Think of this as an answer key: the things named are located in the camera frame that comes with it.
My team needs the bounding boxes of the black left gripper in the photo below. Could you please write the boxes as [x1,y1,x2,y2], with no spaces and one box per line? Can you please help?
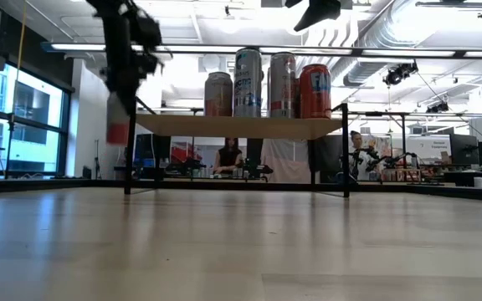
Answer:
[85,0,163,117]

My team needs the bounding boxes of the short red white can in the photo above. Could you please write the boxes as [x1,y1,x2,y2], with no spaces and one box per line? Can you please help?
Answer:
[105,92,132,146]

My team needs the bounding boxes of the tall white can red print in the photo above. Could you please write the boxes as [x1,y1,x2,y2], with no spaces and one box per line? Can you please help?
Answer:
[268,51,298,120]

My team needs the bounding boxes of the silver can black lid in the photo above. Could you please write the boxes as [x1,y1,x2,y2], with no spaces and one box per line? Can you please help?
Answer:
[233,47,264,119]

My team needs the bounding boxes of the short silver pink can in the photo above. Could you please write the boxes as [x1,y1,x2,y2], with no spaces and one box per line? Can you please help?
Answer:
[203,71,234,118]

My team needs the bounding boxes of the wooden shelf black metal legs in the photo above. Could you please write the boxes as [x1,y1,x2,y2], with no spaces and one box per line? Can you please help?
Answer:
[124,95,352,199]

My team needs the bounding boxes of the round white pendant lamp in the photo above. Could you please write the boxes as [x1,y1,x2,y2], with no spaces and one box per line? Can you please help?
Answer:
[217,5,243,36]

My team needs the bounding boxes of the thin black floor stand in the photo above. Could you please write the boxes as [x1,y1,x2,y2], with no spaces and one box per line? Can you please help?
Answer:
[93,139,102,181]

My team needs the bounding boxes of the black overhead light bar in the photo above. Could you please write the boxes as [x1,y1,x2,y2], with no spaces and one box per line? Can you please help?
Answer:
[41,40,482,60]

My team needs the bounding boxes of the large glass window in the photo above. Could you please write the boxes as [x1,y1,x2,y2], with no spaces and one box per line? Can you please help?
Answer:
[0,62,72,177]

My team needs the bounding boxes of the black ceiling spotlight cluster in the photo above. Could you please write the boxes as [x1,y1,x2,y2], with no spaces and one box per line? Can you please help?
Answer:
[382,61,419,88]

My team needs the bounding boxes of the black tripod stand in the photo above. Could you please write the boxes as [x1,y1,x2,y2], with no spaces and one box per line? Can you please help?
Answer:
[4,111,16,179]

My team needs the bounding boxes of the person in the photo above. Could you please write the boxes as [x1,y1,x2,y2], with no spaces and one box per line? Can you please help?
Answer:
[212,137,244,176]
[346,130,377,182]

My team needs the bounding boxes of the black ceiling track light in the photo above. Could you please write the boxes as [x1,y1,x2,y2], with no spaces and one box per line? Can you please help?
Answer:
[426,101,450,115]

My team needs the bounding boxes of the pale pink cloth curtain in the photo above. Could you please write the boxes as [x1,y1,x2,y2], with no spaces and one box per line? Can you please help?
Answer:
[260,138,321,184]

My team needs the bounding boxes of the white printed sign board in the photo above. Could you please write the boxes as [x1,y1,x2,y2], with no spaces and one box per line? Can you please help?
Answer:
[417,136,452,162]

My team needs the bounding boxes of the black computer monitor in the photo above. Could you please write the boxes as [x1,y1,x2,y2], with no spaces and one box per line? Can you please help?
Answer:
[449,133,479,167]

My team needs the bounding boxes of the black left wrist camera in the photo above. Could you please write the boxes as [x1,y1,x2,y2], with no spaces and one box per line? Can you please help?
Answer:
[134,10,164,48]

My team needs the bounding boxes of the silver ventilation duct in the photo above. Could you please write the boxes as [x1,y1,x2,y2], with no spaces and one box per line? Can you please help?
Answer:
[342,0,449,88]

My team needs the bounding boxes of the red wall poster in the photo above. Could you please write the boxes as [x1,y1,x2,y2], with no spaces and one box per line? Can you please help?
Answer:
[169,140,195,168]

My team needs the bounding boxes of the black aluminium table frame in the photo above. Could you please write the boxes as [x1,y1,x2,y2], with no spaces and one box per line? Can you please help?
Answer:
[0,178,482,205]

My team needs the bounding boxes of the yellow hanging cable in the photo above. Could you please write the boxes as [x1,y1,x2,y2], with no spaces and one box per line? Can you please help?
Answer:
[14,0,29,84]

